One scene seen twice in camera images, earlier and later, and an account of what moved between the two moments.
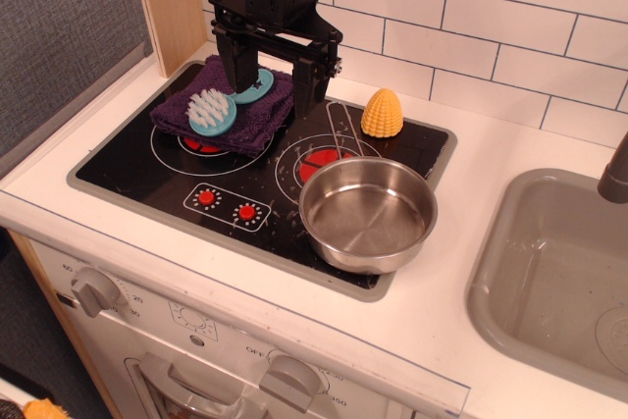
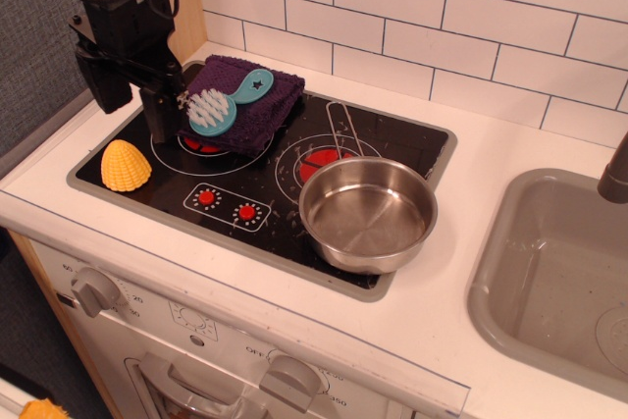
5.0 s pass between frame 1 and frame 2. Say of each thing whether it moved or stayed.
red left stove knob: stayed
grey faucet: stayed
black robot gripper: moved
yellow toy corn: moved
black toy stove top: stayed
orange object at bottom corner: stayed
